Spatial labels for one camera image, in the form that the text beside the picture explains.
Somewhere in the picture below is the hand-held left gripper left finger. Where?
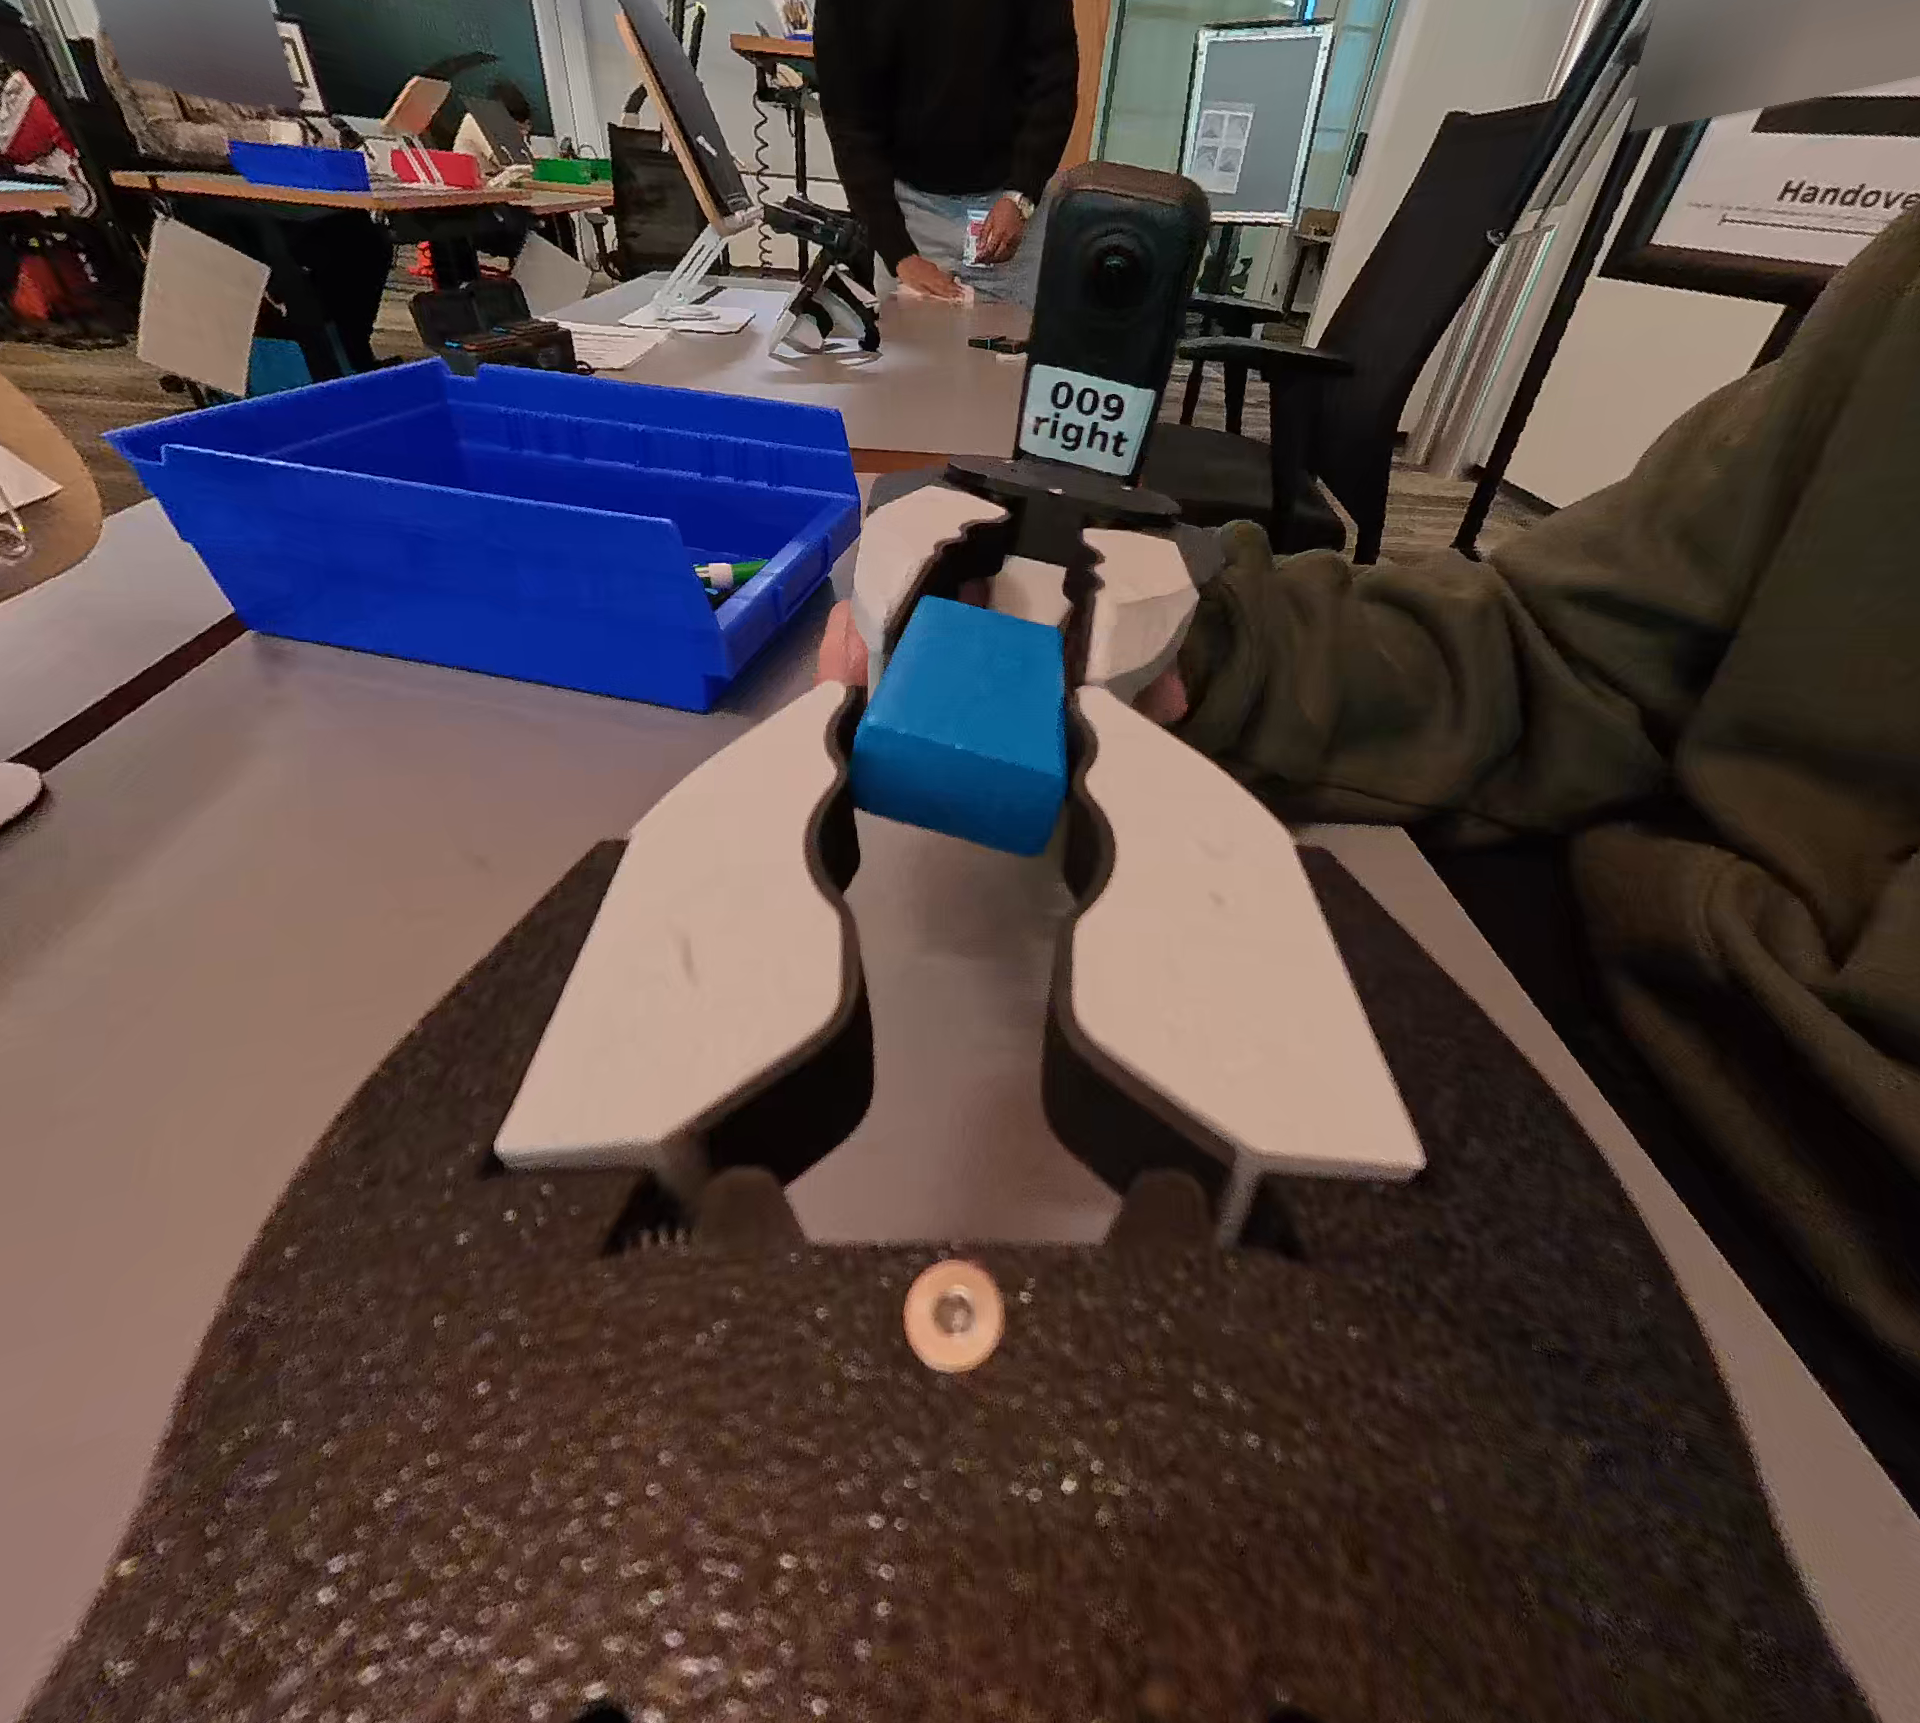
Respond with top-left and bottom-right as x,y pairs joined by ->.
492,680 -> 877,1200

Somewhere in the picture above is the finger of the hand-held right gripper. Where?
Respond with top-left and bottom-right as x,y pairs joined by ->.
1073,524 -> 1203,694
851,482 -> 1015,690

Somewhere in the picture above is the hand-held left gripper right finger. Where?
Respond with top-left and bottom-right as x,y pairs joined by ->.
1042,688 -> 1429,1238

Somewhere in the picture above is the blue rectangular block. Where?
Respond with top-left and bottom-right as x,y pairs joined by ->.
851,596 -> 1075,858

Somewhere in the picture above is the blue plastic bin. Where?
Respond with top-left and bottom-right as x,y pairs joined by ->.
229,140 -> 375,192
103,358 -> 865,716

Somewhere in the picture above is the person's right forearm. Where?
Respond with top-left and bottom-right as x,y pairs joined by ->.
1177,208 -> 1920,856

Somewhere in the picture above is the person's right hand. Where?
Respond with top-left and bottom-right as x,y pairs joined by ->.
816,628 -> 1199,724

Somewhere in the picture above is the grey notice board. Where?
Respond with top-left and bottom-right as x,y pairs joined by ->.
1181,20 -> 1338,228

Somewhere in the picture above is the black office chair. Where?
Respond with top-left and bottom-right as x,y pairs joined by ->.
1146,104 -> 1562,562

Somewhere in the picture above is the wooden standing desk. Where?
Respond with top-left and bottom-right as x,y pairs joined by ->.
731,0 -> 842,240

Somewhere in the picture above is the white hanging panel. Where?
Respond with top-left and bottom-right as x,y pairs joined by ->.
510,230 -> 595,316
134,216 -> 273,398

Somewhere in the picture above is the black battery box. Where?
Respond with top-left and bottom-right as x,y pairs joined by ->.
409,314 -> 581,378

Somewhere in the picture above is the black metal pole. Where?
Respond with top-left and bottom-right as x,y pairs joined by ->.
1447,0 -> 1728,556

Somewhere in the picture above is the wooden display board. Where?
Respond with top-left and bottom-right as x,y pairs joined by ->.
0,374 -> 104,600
473,0 -> 760,240

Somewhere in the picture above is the wooden top desk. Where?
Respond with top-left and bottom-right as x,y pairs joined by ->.
112,168 -> 618,382

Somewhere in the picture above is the black computer monitor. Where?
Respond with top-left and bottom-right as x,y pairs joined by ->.
246,0 -> 558,142

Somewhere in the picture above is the framed wall poster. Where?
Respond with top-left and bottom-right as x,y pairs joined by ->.
1597,96 -> 1920,286

